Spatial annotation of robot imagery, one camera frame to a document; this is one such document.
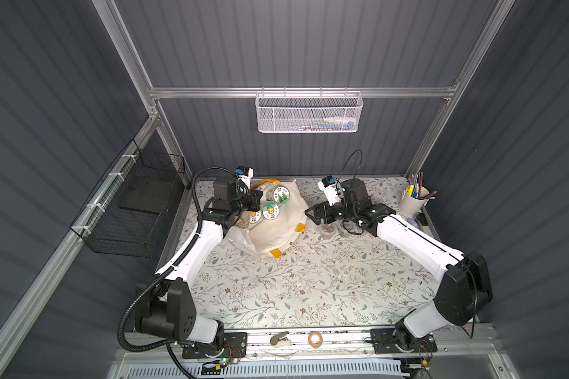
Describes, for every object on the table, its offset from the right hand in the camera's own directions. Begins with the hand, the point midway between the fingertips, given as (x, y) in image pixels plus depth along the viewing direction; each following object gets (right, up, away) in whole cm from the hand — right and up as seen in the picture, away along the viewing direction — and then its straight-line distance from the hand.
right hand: (316, 208), depth 81 cm
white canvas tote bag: (-16, -12, +15) cm, 25 cm away
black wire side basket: (-61, -1, -8) cm, 61 cm away
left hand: (-18, +5, 0) cm, 19 cm away
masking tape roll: (0, -42, -7) cm, 43 cm away
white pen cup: (+44, +3, +18) cm, 48 cm away
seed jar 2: (-24, -4, +13) cm, 27 cm away
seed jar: (-15, +6, +18) cm, 24 cm away
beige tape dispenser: (-13, -42, -8) cm, 45 cm away
